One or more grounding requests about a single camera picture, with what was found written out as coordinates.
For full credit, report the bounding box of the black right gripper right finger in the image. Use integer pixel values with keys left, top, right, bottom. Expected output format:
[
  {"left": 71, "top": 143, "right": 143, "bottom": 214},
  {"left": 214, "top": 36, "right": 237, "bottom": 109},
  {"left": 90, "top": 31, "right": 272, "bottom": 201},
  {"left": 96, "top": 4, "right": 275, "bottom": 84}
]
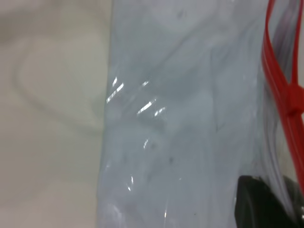
[{"left": 282, "top": 178, "right": 304, "bottom": 214}]

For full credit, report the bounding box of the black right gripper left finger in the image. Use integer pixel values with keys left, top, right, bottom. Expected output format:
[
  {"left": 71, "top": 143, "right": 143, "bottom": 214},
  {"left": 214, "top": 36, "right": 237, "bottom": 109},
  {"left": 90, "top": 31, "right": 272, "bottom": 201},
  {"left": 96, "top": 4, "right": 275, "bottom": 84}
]
[{"left": 234, "top": 175, "right": 292, "bottom": 228}]

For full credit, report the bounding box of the red zipper slider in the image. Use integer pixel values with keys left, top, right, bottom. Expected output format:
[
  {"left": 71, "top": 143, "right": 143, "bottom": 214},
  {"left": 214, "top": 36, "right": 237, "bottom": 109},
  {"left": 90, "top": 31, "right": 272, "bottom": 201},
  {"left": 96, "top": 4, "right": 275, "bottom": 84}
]
[{"left": 285, "top": 83, "right": 304, "bottom": 117}]

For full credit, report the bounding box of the transparent red-zipper document bag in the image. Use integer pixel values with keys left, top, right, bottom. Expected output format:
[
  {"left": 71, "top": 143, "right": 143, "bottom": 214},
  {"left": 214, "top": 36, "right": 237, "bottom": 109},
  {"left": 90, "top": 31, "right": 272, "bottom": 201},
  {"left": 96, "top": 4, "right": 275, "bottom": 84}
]
[{"left": 96, "top": 0, "right": 304, "bottom": 228}]

